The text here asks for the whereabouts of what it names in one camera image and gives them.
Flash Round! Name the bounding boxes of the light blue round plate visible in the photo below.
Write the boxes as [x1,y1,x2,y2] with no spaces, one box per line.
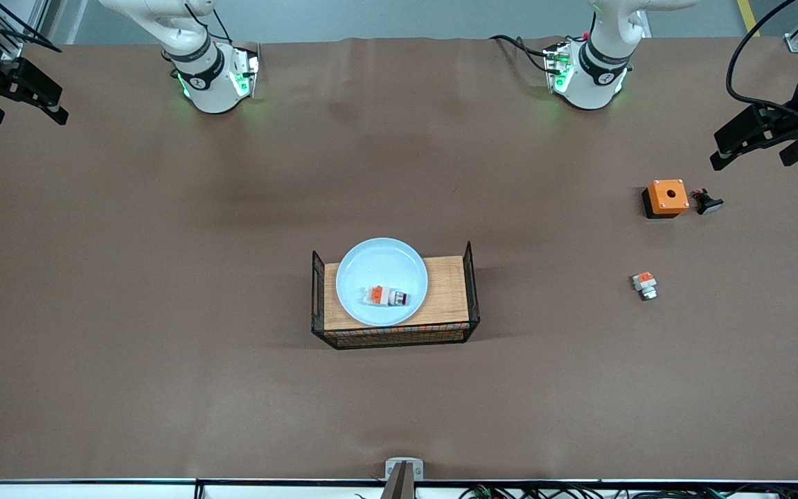
[335,237,429,327]

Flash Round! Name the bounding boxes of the red push button switch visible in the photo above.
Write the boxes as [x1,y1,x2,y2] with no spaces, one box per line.
[363,283,411,308]

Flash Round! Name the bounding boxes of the black push button head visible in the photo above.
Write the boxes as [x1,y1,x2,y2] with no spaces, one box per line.
[690,187,725,216]

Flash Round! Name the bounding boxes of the brown table cover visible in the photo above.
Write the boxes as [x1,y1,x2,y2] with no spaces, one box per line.
[0,35,798,482]

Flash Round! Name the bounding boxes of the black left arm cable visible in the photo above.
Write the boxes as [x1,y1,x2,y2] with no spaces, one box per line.
[726,0,798,125]

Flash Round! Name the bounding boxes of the orange button enclosure box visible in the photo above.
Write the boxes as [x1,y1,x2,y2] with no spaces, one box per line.
[641,179,690,220]

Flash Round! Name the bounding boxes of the black base cable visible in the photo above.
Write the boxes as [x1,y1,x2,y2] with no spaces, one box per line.
[489,33,559,73]

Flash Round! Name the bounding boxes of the black wire rack wooden top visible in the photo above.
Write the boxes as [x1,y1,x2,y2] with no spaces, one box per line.
[311,240,481,350]

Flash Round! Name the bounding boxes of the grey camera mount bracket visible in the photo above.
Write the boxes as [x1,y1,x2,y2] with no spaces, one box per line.
[384,457,425,499]

